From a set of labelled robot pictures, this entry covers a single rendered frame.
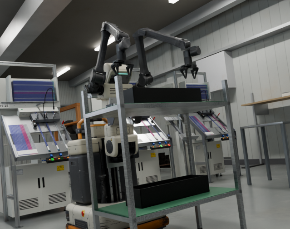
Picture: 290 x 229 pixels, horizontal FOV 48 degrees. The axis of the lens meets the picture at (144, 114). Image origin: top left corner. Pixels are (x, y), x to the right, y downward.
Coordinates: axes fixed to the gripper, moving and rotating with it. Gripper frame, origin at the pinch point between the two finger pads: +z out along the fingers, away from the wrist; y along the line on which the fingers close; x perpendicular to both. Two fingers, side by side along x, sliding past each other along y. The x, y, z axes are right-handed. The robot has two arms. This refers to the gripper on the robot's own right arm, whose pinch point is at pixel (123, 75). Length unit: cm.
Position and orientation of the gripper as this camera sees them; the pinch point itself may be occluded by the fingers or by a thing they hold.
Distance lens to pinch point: 204.7
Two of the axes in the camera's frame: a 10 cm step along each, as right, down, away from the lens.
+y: 8.1, -0.4, 5.9
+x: -5.8, 1.4, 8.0
